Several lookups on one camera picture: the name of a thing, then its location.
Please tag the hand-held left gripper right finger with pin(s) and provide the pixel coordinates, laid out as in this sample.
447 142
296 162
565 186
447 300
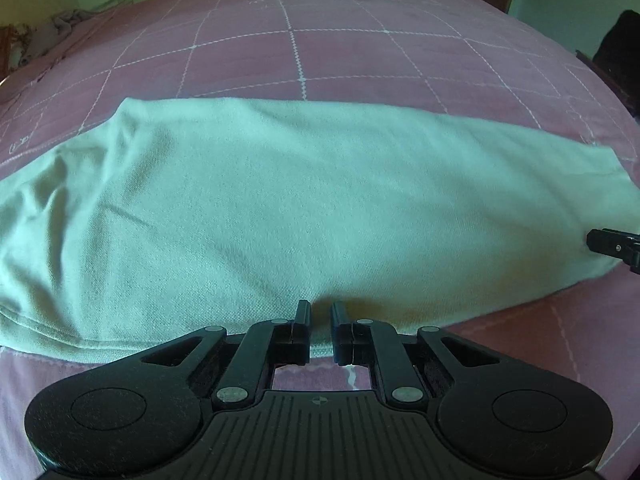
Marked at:
340 330

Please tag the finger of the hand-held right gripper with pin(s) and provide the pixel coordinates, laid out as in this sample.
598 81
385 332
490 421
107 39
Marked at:
612 242

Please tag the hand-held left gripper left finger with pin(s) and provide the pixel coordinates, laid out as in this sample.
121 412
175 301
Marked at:
304 327

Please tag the pale green pants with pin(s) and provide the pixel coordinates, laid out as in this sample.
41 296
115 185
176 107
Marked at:
300 200

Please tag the dark wooden chair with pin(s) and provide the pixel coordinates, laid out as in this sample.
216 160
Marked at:
617 55

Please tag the pink checked bedspread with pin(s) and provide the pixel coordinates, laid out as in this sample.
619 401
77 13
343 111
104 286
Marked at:
350 50

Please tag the grey crumpled cloth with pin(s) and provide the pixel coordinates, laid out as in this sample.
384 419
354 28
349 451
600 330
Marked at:
72 20

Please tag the orange striped pillow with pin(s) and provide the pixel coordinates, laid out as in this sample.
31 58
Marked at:
9 47

